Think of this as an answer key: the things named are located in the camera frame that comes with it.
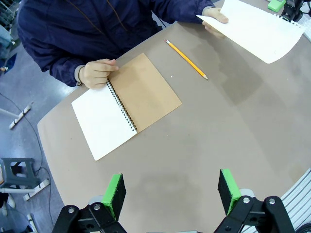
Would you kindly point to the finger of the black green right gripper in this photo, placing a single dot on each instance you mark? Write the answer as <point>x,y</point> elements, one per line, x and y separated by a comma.
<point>277,4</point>
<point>294,8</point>

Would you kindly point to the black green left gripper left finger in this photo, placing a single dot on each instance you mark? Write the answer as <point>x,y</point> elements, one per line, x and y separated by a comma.
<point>116,194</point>

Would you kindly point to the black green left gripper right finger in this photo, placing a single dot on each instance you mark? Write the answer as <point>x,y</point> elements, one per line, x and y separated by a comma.
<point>228,191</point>

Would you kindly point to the white torn-out paper sheet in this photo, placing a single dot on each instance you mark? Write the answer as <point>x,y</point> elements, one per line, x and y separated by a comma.
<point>257,31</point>

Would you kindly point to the brown cover spiral notebook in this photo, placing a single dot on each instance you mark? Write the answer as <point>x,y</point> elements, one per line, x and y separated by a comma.
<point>145,97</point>

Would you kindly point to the yellow pencil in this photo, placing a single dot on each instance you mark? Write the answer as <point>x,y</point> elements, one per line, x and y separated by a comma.
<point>187,59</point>

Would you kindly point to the person's left forearm purple sleeve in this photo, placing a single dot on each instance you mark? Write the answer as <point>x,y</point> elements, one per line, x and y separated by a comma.
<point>184,12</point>

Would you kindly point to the person's right forearm purple sleeve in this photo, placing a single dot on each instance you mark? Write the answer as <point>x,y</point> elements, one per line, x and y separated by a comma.
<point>65,72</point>

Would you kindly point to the person's left hand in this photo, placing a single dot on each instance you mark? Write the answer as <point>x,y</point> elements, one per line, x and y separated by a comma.
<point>217,15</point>

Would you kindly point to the person's right hand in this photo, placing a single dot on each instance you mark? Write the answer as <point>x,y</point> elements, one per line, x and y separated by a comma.
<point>97,72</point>

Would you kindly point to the white table leg foot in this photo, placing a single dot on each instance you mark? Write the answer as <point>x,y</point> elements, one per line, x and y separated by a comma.
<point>36,190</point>
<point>22,115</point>

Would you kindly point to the grey plastic stool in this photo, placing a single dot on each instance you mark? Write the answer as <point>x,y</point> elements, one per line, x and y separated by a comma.
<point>19,172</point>

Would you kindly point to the person in purple jacket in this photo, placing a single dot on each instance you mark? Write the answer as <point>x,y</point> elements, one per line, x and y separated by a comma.
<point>85,29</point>

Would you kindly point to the grey aluminium mounting rail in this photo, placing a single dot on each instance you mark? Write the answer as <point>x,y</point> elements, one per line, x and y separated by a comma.
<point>298,194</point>

